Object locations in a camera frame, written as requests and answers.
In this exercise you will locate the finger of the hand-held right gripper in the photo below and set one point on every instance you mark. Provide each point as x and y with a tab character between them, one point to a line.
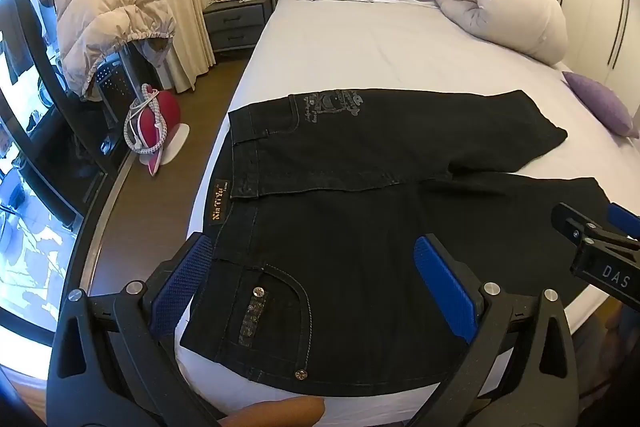
575	224
625	218

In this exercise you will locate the black chair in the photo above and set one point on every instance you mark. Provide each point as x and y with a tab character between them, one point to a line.
120	77

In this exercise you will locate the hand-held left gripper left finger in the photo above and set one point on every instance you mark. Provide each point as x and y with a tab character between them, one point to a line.
182	287

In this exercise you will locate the black framed glass window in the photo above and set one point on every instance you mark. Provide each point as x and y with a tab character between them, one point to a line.
35	107

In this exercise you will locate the beige puffer jacket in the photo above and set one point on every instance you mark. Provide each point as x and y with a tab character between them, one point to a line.
107	12

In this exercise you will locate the grey nightstand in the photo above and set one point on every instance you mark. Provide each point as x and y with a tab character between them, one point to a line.
235	24

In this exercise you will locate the purple cushion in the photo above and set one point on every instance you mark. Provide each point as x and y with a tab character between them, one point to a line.
602	102

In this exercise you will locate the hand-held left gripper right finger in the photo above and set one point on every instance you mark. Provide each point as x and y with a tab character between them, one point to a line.
445	287

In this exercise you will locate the bed with white sheet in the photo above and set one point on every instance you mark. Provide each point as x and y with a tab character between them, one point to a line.
360	52

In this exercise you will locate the black denim pants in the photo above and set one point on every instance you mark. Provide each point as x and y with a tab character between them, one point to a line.
360	217

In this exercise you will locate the person's left hand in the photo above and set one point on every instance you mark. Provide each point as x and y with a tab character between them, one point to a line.
280	413

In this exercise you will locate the rolled white duvet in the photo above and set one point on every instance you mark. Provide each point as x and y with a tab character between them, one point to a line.
505	2

